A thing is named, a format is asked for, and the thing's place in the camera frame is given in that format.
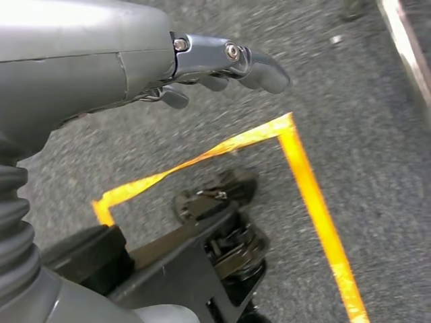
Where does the black robot wheeled base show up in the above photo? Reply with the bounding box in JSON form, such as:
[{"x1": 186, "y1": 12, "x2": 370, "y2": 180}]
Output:
[{"x1": 42, "y1": 167, "x2": 270, "y2": 323}]

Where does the yellow floor tape square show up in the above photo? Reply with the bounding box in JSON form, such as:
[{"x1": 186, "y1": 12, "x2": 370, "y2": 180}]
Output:
[{"x1": 91, "y1": 112, "x2": 371, "y2": 323}]

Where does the steel workbench table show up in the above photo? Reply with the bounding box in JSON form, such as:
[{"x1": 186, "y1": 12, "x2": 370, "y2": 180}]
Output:
[{"x1": 375, "y1": 0, "x2": 431, "y2": 108}]

